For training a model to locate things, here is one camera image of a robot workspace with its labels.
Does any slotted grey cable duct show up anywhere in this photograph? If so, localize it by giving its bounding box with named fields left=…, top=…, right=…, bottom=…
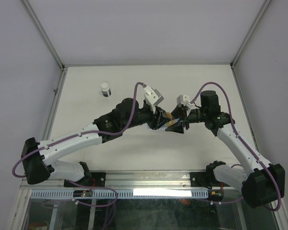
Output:
left=31, top=188, right=208, bottom=199

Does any white cap pill bottle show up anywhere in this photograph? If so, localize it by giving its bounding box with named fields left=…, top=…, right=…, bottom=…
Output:
left=101, top=82, right=111, bottom=97

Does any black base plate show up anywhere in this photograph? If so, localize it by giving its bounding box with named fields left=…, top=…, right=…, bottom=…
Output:
left=190, top=172, right=211, bottom=188
left=63, top=172, right=106, bottom=187

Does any amber pill bottle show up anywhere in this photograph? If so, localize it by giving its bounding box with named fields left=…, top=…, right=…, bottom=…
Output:
left=163, top=112, right=178, bottom=128

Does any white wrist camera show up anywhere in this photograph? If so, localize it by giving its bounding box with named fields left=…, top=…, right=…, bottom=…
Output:
left=144, top=85, right=164, bottom=114
left=177, top=95, right=194, bottom=108

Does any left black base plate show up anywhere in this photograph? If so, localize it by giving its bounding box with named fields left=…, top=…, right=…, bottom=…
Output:
left=63, top=172, right=106, bottom=187

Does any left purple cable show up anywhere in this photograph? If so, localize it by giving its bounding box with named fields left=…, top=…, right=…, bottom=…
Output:
left=12, top=82, right=148, bottom=207

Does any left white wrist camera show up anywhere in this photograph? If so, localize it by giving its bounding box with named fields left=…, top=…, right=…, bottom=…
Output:
left=144, top=85, right=164, bottom=114

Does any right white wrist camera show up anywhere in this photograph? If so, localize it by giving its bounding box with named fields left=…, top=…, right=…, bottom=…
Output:
left=177, top=95, right=194, bottom=108

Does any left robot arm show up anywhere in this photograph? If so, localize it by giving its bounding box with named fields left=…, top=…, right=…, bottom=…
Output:
left=21, top=98, right=172, bottom=186

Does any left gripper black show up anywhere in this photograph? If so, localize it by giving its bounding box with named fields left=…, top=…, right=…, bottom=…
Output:
left=122, top=103, right=170, bottom=131

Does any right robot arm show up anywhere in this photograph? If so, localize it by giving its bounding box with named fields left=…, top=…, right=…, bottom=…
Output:
left=166, top=91, right=285, bottom=208

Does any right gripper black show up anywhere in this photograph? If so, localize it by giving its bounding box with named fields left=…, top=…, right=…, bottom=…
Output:
left=165, top=105, right=208, bottom=134

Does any aluminium mounting rail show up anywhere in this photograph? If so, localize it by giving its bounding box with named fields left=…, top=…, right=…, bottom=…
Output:
left=20, top=168, right=220, bottom=190

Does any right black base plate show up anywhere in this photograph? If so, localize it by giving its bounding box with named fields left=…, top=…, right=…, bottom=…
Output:
left=190, top=172, right=211, bottom=188

